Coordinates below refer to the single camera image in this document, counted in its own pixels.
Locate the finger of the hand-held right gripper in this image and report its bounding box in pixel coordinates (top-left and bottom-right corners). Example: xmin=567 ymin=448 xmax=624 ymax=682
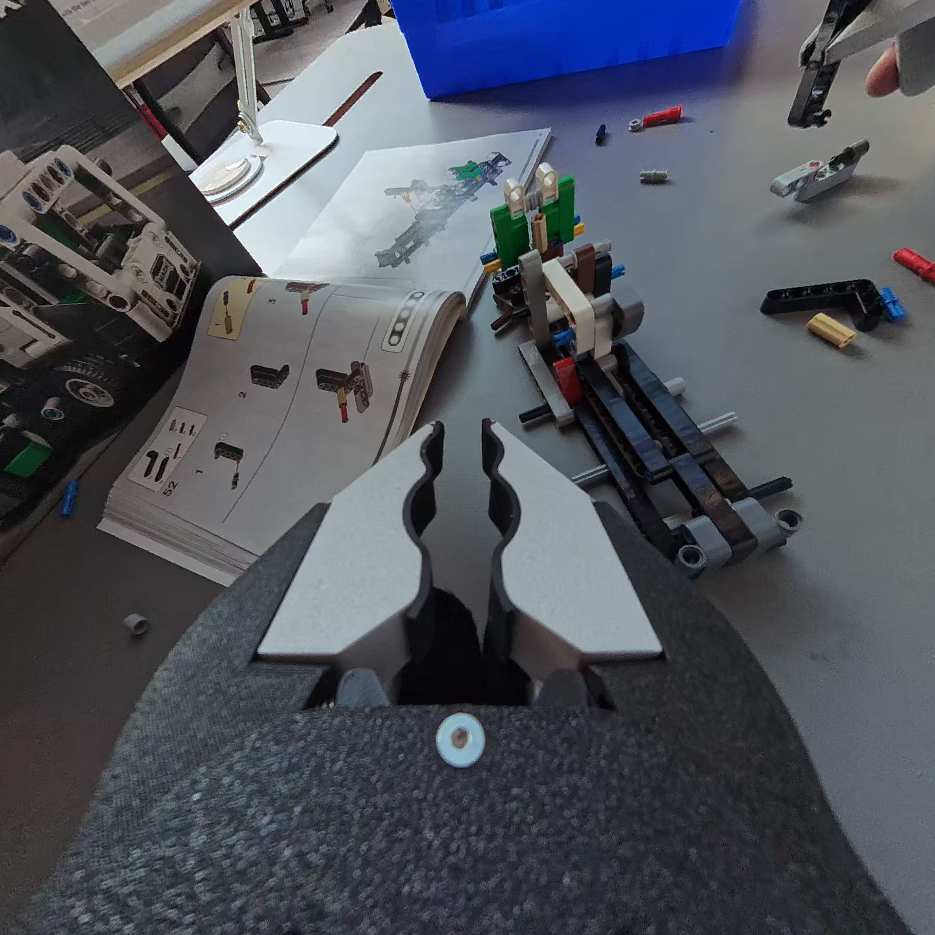
xmin=824 ymin=0 xmax=935 ymax=63
xmin=865 ymin=22 xmax=935 ymax=99

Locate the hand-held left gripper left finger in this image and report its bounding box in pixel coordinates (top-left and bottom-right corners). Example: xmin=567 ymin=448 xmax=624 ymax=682
xmin=256 ymin=420 xmax=447 ymax=666

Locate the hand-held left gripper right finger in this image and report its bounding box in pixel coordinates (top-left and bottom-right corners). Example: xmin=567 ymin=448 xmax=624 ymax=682
xmin=478 ymin=418 xmax=666 ymax=666

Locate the lego truck chassis assembly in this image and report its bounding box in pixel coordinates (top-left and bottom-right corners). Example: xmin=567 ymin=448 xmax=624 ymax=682
xmin=478 ymin=161 xmax=804 ymax=581

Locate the grey lego connector assembly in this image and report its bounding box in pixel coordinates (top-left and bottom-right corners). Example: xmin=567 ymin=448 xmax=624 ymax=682
xmin=769 ymin=140 xmax=870 ymax=204

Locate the lego instruction booklet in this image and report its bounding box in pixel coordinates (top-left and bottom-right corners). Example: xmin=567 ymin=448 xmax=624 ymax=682
xmin=97 ymin=128 xmax=554 ymax=587

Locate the black angled lego beam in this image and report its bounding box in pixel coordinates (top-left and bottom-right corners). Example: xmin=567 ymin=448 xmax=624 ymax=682
xmin=760 ymin=279 xmax=888 ymax=331

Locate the tan lego pin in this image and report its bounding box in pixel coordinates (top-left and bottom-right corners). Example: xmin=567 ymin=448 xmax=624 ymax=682
xmin=806 ymin=313 xmax=856 ymax=348

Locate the lego set box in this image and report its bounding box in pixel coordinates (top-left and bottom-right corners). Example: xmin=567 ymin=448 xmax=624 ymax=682
xmin=0 ymin=0 xmax=265 ymax=556

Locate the large blue plastic bin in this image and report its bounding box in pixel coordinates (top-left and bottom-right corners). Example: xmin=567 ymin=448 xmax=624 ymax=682
xmin=389 ymin=0 xmax=745 ymax=101

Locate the white desk lamp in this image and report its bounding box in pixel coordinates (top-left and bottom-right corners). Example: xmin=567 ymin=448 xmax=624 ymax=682
xmin=188 ymin=0 xmax=342 ymax=229

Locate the light wooden table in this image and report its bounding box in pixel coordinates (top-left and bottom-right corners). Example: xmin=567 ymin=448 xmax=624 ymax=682
xmin=51 ymin=0 xmax=257 ymax=89

